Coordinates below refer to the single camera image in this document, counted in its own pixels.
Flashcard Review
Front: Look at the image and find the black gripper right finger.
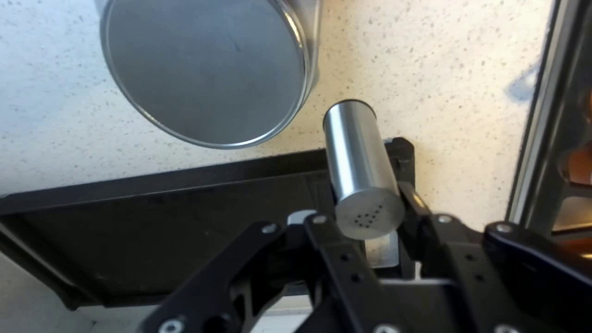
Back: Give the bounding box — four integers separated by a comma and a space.
399, 184, 592, 333

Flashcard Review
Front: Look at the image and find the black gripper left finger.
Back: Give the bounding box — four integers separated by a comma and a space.
141, 211, 400, 333

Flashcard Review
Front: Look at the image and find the small silver cylindrical shaker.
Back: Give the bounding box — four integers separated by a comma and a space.
323, 98, 408, 243

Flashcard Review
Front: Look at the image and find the black rectangular tray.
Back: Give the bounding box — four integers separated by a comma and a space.
0, 135, 417, 311

